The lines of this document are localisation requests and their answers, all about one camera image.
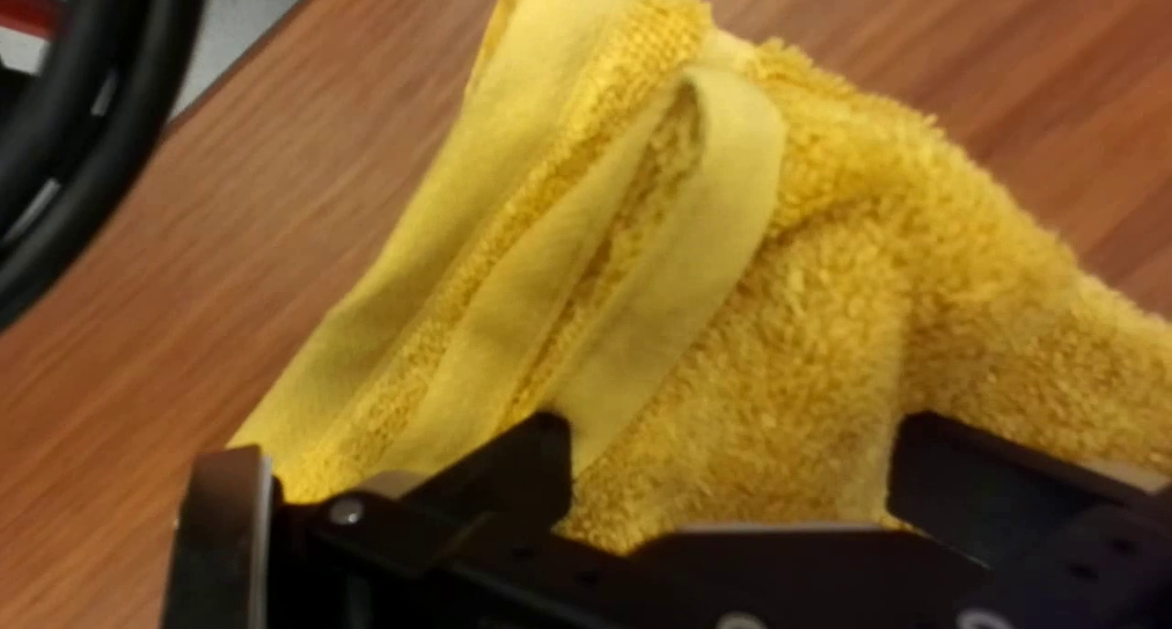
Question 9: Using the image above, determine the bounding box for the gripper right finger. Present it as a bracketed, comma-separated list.
[886, 411, 1172, 629]

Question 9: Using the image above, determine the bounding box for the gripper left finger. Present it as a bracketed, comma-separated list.
[163, 411, 642, 629]

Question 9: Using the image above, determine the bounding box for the yellow towel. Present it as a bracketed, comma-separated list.
[227, 0, 1172, 557]

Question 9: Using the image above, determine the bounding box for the black wheel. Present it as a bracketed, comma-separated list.
[0, 0, 213, 330]

